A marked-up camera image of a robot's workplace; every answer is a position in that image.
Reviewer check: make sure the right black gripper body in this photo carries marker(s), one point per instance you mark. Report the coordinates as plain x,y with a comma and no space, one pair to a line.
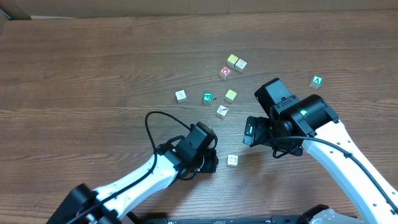
259,132

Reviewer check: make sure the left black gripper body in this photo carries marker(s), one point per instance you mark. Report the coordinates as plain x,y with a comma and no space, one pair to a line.
210,162

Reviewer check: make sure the animal picture wooden block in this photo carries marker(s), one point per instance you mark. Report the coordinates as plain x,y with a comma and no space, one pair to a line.
232,160

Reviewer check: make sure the green framed wooden block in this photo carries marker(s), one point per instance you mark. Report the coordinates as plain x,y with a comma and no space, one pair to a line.
207,98

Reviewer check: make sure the number two wooden block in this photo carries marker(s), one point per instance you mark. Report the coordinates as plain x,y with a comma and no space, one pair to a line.
181,96

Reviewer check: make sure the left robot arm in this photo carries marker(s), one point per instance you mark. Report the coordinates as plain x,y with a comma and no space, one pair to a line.
180,158

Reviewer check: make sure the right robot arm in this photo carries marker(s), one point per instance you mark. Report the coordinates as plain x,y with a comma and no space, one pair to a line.
293,126

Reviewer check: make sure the hammer picture wooden block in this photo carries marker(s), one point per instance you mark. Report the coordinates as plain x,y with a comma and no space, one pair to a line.
222,111

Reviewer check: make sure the yellow wooden block middle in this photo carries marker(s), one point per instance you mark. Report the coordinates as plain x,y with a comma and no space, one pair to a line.
230,96

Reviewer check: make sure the yellow wooden block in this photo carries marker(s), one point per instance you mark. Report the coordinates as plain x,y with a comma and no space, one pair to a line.
230,96
231,61

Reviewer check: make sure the red apple wooden block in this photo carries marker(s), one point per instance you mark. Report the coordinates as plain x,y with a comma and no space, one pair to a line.
225,72

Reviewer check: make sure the white wooden block far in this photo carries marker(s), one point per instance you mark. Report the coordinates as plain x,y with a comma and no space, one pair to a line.
240,65

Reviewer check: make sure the yellow top wooden block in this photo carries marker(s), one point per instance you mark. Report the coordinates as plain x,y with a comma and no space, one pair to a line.
231,61

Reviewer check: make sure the green letter wooden block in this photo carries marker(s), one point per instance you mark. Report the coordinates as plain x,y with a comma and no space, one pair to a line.
316,82

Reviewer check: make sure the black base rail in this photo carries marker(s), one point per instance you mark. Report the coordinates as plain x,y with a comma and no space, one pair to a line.
276,219

